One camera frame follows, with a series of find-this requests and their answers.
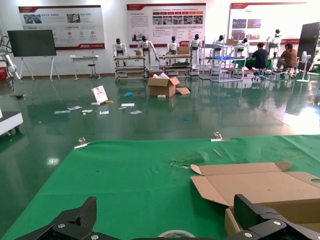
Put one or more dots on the flat cardboard piece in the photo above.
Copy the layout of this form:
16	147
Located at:
183	90

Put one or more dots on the small wooden stick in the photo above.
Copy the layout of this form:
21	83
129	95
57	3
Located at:
217	153

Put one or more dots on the seated person in brown shirt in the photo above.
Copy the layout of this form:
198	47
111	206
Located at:
290	58

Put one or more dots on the white standing fan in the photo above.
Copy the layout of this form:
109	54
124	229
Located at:
305	57

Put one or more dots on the white narrow table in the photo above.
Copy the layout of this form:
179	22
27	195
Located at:
83	57

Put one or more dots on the green table cloth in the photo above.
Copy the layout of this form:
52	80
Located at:
125	180

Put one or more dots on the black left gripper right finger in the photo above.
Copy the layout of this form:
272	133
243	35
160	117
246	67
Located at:
260	220

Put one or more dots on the white paper sheet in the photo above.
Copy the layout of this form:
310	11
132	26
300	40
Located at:
135	112
62	112
127	105
87	111
104	112
74	108

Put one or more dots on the small white flat box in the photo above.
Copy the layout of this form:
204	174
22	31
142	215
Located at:
161	96

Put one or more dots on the red white process poster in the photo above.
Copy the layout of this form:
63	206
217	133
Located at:
140	20

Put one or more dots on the white industrial robot arm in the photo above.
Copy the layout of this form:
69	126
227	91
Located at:
10	63

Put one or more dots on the white poster with photos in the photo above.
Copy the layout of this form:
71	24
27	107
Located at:
275	15

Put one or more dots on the white metal shelf rack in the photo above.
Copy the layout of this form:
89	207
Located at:
226	46

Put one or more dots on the white paper bag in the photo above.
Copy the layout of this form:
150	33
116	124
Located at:
99	94

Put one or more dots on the large cardboard box with flaps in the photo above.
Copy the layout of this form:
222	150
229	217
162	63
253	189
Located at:
161	88

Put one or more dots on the silver metal binder clip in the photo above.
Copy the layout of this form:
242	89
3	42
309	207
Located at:
82	142
218	137

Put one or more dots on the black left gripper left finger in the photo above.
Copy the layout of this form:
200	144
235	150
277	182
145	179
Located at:
75	220

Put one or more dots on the blue crumpled cloth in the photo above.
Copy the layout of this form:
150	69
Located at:
128	94

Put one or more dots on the white humanoid robot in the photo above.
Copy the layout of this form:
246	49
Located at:
119	47
219	42
172	47
195	45
145	45
274	41
244	45

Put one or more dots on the black screen on stand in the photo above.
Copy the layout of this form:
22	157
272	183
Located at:
31	43

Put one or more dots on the red box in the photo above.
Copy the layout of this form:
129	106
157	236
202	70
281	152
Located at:
3	73

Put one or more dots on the white tape roll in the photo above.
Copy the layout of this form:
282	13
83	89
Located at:
175	233

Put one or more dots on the seated person in black shirt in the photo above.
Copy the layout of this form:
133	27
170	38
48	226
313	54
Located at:
258	58

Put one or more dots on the metal workbench cart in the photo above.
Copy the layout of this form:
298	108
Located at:
130	58
175	56

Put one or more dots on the black round stool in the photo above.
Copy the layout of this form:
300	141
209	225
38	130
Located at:
93	67

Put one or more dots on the tall black panel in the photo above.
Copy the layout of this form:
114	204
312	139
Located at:
308	42

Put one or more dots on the red white info poster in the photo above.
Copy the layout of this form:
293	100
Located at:
75	15

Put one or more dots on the white wheeled cart base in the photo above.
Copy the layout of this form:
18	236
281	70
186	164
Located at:
10	122

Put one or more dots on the open brown cardboard box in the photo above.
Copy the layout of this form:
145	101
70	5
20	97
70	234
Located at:
262	187

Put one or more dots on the small blue scrap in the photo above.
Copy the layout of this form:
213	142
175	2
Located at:
186	119

